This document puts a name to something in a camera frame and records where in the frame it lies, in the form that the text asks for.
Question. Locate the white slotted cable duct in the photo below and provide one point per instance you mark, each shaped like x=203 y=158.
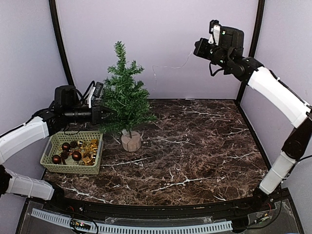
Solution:
x=88 y=227

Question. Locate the brown pine cone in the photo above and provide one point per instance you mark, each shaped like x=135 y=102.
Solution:
x=73 y=144

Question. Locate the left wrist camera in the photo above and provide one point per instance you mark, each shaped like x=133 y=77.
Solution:
x=92 y=93

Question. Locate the black front rail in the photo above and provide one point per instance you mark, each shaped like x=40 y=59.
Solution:
x=100 y=211

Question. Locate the round wooden tree base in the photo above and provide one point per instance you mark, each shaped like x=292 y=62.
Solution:
x=133 y=143

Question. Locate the gold gift box ornament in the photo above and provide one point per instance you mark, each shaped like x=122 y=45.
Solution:
x=87 y=161

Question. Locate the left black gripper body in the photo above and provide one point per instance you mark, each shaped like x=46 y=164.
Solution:
x=71 y=115

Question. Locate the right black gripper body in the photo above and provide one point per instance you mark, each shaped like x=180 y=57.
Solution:
x=219 y=56

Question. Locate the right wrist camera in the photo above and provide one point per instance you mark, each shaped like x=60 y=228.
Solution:
x=214 y=30

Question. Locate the green perforated plastic basket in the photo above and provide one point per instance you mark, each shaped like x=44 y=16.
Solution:
x=93 y=147

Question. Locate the left black frame post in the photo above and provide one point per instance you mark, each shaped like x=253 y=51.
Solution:
x=60 y=42

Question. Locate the right black frame post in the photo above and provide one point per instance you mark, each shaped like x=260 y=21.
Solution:
x=253 y=46

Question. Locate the small green christmas tree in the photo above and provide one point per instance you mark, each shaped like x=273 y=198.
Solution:
x=123 y=94

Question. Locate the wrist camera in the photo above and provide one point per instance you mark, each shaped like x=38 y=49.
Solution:
x=214 y=30
x=92 y=93

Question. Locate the black frame post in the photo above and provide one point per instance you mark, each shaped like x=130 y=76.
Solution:
x=60 y=42
x=253 y=46

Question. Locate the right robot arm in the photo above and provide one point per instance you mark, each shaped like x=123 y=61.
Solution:
x=297 y=111

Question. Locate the brown ball ornament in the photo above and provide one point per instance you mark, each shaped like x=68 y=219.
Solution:
x=76 y=156
x=56 y=159
x=66 y=146

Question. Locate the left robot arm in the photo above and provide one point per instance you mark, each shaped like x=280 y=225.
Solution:
x=42 y=124

